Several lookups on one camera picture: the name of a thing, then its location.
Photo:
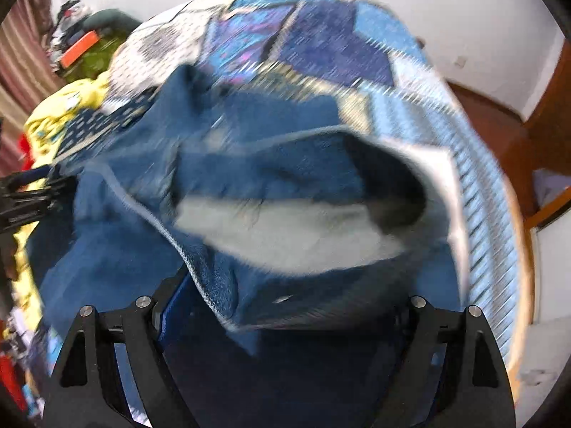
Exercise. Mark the green patterned cloth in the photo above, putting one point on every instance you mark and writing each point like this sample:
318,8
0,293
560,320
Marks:
96,60

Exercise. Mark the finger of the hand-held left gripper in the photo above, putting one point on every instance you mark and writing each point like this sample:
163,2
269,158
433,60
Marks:
31,177
49,194

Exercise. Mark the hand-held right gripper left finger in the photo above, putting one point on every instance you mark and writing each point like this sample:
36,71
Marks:
171,307

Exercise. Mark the striped red beige curtain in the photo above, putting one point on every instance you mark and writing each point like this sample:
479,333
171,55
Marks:
22,76

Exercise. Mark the blue denim jacket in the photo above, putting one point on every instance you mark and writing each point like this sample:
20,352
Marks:
134,240

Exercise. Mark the blue patchwork bedspread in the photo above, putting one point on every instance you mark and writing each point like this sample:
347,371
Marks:
334,40

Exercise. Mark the dark grey cushion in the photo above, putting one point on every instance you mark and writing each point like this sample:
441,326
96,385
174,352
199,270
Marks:
113,18

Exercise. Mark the orange box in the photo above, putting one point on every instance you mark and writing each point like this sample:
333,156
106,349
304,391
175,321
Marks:
79,48

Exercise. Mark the yellow printed blanket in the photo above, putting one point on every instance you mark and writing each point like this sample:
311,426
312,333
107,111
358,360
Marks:
53,111

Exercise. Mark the dark dotted cloth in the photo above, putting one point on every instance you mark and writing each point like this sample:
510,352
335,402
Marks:
96,125

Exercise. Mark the red plush toy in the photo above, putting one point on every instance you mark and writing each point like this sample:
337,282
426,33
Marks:
26,148

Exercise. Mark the white wall outlet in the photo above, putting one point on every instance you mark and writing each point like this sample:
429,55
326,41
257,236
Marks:
460,61

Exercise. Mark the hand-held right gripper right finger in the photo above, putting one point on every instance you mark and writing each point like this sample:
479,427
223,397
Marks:
426,339

